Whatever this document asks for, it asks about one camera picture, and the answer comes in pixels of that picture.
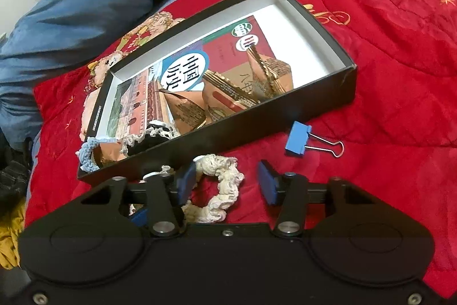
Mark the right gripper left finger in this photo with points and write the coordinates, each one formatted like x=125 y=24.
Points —
x=167 y=192

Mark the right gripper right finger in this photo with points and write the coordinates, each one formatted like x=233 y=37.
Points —
x=290 y=192

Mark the cream lace scrunchie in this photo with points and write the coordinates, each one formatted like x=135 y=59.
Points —
x=225 y=169

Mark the blue binder clip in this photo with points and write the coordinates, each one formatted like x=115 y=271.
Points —
x=301 y=138

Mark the black white lace scrunchie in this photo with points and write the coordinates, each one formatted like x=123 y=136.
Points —
x=157 y=133

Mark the brown paper sachet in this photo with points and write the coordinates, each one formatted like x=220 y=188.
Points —
x=223 y=98
x=187 y=109
x=271 y=77

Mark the blue lace scrunchie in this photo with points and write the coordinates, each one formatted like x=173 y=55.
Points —
x=86 y=156

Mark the colourful history book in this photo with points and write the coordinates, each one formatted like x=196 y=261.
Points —
x=135 y=99

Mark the red embroidered quilt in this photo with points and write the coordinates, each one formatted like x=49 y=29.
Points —
x=400 y=130

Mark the black cardboard box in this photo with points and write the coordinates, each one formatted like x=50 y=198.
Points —
x=323 y=74

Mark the blue blanket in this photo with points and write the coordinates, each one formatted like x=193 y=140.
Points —
x=54 y=37

